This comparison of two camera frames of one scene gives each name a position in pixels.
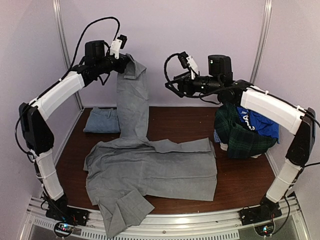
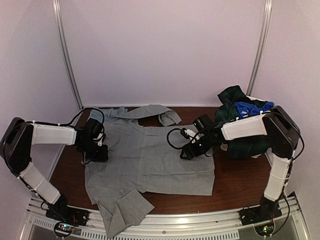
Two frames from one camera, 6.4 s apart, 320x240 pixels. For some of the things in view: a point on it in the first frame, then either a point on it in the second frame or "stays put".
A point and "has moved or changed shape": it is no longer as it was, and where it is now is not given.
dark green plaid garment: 240,142 stays put
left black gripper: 124,60 to 103,157
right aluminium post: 265,23 stays put
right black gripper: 185,81 to 191,152
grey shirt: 119,171 has moved or changed shape
